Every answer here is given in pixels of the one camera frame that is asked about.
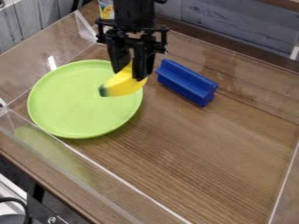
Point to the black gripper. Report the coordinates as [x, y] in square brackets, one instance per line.
[132, 28]

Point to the yellow toy banana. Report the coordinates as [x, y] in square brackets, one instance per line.
[121, 83]

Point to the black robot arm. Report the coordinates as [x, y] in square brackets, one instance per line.
[136, 4]

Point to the green round plate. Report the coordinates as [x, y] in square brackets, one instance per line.
[65, 106]

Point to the yellow labelled tin can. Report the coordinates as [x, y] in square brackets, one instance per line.
[105, 9]

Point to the blue plastic block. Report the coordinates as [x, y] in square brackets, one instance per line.
[185, 82]

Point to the clear acrylic corner bracket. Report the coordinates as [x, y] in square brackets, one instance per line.
[85, 30]

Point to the clear acrylic front wall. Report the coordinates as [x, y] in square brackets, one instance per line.
[96, 193]

